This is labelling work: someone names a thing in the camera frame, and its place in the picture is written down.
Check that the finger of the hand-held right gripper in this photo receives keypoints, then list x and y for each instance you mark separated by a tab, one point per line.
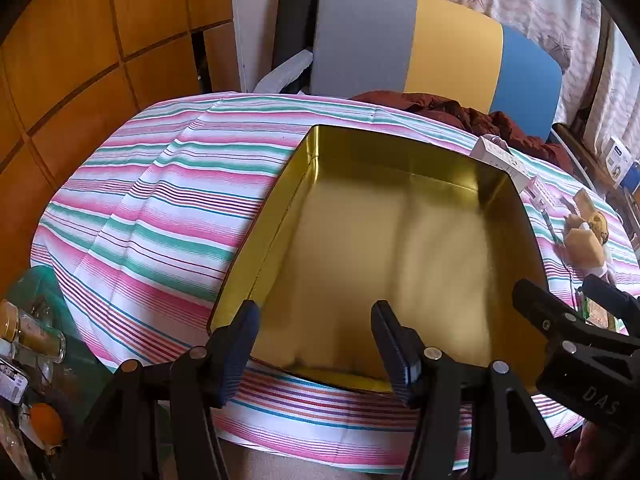
605	295
560	320

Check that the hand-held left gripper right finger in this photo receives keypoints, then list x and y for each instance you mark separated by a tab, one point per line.
400	360

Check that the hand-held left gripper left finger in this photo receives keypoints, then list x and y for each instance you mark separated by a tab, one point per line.
240	355

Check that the yellow sponge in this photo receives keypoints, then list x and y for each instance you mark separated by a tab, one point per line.
582	245

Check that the gold tin box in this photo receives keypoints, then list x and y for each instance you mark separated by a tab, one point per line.
375	240

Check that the beige cardboard box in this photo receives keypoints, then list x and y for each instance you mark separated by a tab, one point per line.
497	160

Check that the dark pen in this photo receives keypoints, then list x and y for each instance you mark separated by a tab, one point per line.
550	225

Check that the tan sponge block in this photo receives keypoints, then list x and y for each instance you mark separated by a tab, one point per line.
586	202

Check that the blue white carton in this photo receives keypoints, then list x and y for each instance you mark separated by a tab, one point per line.
617	157

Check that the pink green striped tablecloth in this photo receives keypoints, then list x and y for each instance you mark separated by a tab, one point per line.
150	220

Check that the green plastic container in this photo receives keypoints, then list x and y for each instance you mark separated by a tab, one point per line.
75	360

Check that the orange fruit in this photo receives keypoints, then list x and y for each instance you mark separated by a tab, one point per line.
47	422

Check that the glass spice jar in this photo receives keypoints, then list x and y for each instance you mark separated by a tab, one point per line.
35	332

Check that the dark red garment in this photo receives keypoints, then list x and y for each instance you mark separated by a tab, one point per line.
480	125

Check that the white blue packet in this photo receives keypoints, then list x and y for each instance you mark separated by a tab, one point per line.
12	385

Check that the white chair armrest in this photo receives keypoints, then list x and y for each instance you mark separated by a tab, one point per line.
285	72

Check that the patterned window curtain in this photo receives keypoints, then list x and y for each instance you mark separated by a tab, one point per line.
540	0

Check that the grey yellow blue chair backrest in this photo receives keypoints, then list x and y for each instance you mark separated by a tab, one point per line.
365	40

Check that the wooden wardrobe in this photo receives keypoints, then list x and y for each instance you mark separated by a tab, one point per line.
75	60

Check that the black foam roll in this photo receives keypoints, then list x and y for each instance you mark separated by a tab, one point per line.
295	10

